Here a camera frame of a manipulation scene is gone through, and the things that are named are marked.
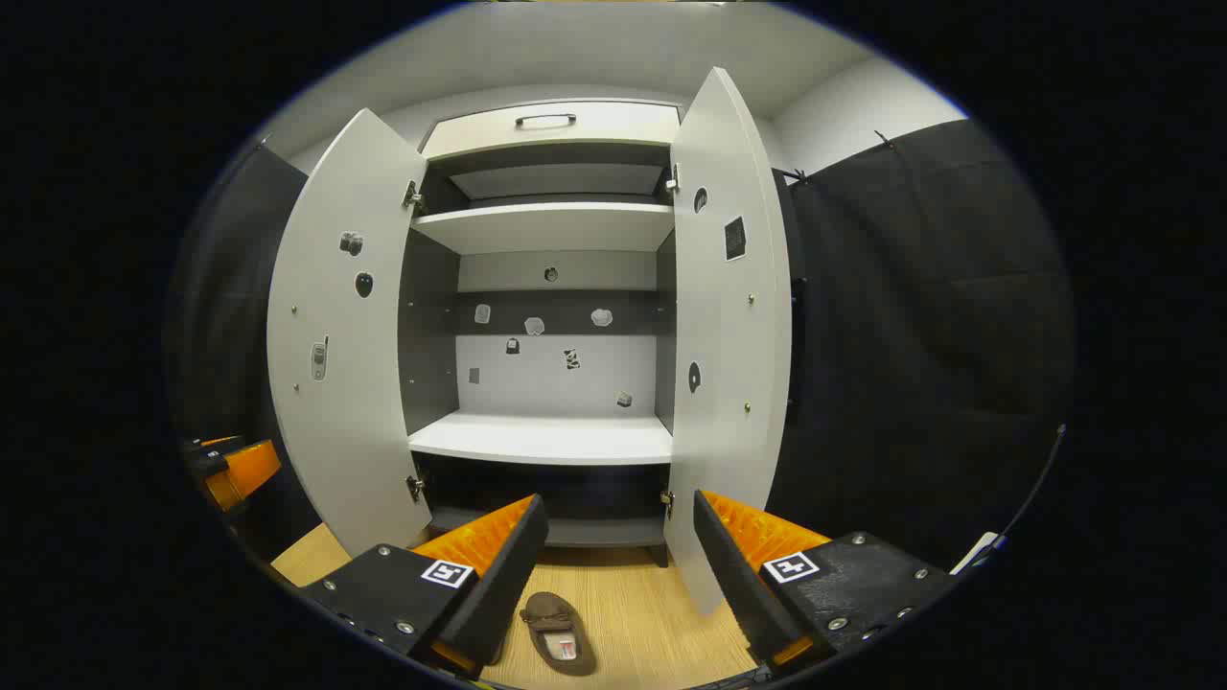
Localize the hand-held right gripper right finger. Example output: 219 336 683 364
692 489 960 677

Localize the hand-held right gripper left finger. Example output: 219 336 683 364
297 494 550 681

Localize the brown fuzzy shoe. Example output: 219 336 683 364
520 591 597 677

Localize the white cabinet door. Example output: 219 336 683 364
266 107 432 557
661 65 795 616

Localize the white shoe cabinet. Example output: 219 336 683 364
398 99 683 568

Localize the white cabinet drawer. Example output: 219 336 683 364
422 101 682 160

